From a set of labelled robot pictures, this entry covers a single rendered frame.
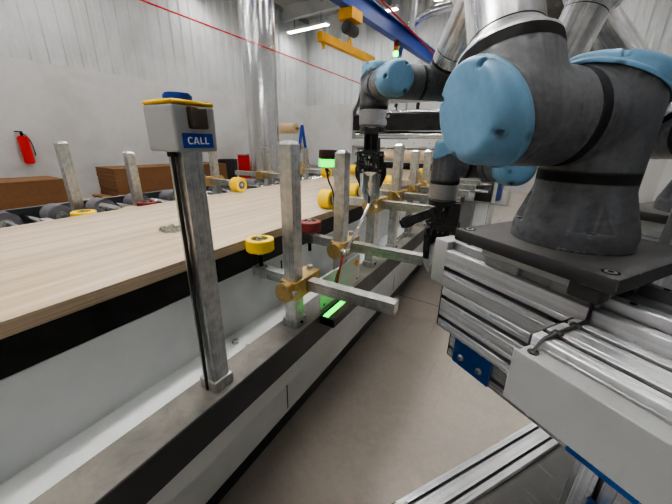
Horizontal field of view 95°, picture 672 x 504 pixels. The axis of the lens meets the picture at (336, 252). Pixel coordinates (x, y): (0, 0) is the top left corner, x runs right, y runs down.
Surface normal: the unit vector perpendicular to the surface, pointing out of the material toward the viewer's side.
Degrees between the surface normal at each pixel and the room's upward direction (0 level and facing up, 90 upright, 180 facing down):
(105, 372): 90
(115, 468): 0
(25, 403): 90
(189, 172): 90
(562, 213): 73
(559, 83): 68
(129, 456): 0
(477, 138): 97
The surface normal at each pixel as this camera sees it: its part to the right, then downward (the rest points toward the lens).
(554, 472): 0.02, -0.94
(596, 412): -0.90, 0.13
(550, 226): -0.79, -0.12
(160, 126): -0.50, 0.28
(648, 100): 0.12, 0.25
